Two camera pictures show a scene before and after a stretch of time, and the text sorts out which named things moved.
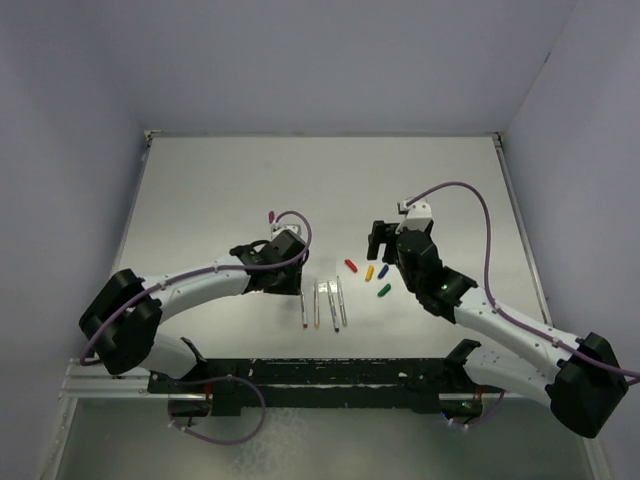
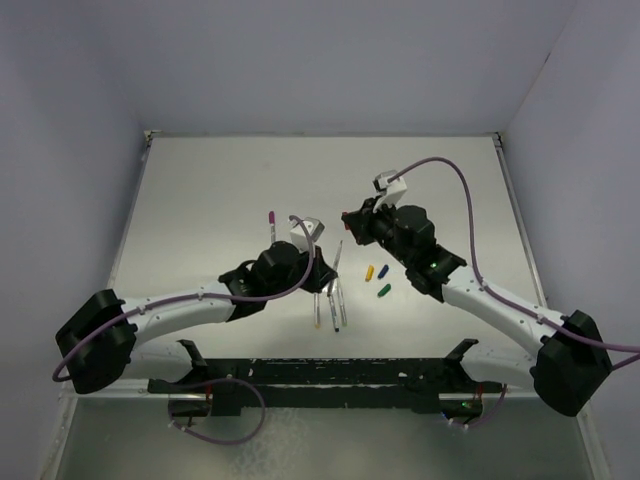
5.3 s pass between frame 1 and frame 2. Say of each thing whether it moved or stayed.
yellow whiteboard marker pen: stayed
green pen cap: stayed
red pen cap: moved
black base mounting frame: stayed
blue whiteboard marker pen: stayed
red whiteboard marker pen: moved
